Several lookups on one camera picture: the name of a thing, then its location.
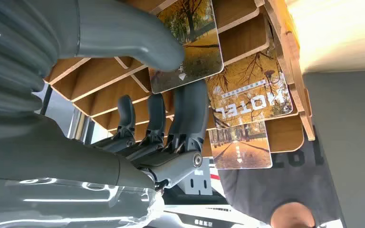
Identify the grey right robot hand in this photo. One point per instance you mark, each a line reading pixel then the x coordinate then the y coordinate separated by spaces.
pixel 59 151

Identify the wooden card rack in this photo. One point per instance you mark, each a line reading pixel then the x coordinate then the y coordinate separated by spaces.
pixel 107 96

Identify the autumn path key card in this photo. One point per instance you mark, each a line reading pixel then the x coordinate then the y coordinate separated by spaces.
pixel 239 148

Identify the hotel print key card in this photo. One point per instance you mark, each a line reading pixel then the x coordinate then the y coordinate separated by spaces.
pixel 251 94

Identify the person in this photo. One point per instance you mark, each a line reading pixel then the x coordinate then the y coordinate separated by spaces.
pixel 295 188

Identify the white device with black label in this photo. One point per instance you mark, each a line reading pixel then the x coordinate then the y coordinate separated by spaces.
pixel 201 217

